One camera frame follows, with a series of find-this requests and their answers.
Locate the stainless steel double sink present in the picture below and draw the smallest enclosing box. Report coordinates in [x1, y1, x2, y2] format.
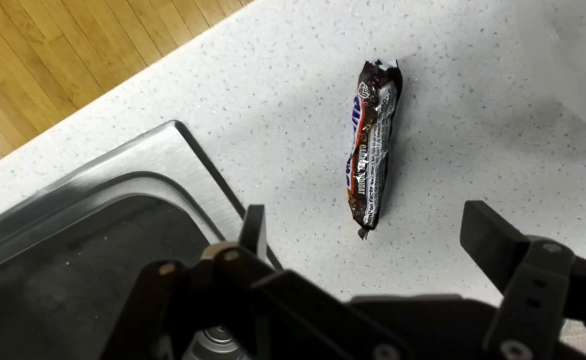
[0, 118, 284, 360]

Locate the brown candy bar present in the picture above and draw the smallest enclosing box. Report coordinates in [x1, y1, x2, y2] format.
[342, 58, 404, 239]

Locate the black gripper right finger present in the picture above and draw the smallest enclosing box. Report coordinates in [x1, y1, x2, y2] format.
[458, 197, 586, 360]

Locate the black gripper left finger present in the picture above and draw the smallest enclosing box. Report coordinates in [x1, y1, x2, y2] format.
[99, 201, 287, 360]

